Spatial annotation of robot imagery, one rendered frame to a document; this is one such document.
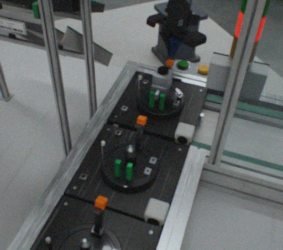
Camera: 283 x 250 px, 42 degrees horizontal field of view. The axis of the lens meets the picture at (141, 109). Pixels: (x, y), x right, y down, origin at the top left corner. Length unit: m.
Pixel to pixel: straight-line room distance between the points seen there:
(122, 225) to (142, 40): 0.91
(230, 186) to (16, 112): 0.70
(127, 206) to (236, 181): 0.30
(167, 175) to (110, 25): 0.92
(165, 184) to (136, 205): 0.09
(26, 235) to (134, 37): 0.98
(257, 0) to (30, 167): 0.73
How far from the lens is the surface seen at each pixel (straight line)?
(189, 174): 0.93
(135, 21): 1.68
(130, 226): 0.82
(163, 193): 0.87
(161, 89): 1.00
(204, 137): 1.07
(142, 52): 1.48
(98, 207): 0.74
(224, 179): 0.99
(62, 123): 0.95
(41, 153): 1.11
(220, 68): 0.79
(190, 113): 1.06
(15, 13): 0.82
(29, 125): 1.20
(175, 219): 0.85
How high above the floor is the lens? 1.69
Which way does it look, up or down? 43 degrees down
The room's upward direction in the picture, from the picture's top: 3 degrees clockwise
